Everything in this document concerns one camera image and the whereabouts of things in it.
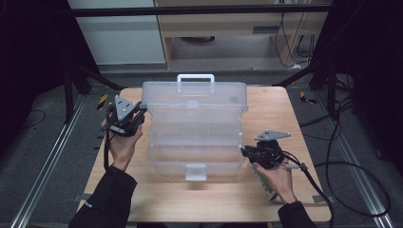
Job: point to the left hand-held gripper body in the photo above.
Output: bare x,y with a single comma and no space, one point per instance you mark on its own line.
124,122

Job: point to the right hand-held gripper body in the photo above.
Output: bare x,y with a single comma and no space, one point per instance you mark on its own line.
269,155

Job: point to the green and white carton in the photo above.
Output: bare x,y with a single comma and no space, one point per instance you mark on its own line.
264,185

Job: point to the clear plastic storage box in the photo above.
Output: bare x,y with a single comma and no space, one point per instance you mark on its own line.
195,126

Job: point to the person's left hand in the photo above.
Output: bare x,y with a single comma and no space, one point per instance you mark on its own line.
122,148

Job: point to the person's right hand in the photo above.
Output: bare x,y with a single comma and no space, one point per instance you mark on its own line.
282,182

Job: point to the yellow black tape strip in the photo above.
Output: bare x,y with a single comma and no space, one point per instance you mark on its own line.
306,98
102,101

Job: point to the black metal stand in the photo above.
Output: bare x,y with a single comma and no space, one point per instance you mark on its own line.
331,95
68,95

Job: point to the white cabinet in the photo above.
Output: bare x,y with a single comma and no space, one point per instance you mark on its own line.
120,38

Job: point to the black curtain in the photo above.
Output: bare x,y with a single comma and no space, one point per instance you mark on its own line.
31,63
374,63

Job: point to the light wooden desk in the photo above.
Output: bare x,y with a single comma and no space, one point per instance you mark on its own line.
221,23

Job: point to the grey table bracket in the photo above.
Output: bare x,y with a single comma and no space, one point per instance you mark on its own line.
323,199

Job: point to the aluminium floor rail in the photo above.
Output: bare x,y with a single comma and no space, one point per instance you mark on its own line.
358,177
47,164

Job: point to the black horizontal frame bar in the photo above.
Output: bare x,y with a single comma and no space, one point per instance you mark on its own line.
190,11

